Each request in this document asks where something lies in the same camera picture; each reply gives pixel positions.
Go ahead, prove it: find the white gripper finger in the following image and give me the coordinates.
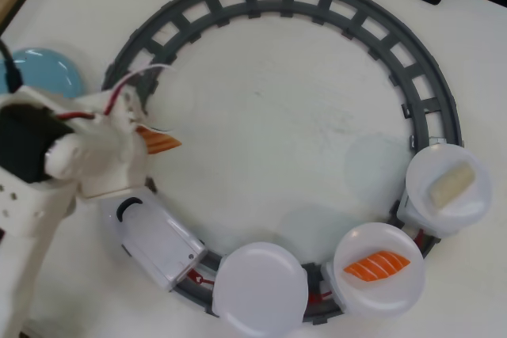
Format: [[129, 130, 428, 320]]
[[45, 120, 152, 200], [78, 90, 150, 129]]

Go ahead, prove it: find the white squid toy sushi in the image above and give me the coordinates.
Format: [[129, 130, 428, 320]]
[[428, 162, 475, 208]]

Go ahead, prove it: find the orange salmon toy sushi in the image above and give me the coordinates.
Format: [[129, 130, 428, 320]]
[[343, 249, 411, 283]]

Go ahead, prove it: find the blue round dish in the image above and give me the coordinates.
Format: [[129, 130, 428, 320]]
[[0, 47, 86, 98]]

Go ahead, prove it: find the white round plastic plate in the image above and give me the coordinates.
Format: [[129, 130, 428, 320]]
[[212, 241, 309, 335], [406, 143, 494, 233], [332, 222, 427, 317]]

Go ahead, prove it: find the striped orange toy sushi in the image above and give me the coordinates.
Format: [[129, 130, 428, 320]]
[[136, 123, 183, 156]]

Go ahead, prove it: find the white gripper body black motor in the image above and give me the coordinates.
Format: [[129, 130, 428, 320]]
[[0, 86, 96, 187]]

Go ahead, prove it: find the black camera cable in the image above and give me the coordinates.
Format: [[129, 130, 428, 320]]
[[0, 39, 23, 94]]

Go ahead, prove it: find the red white black servo wire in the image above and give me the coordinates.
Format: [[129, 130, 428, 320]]
[[55, 61, 178, 122]]

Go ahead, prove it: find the white toy Shinkansen locomotive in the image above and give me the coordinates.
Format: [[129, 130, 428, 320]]
[[101, 187, 208, 291]]

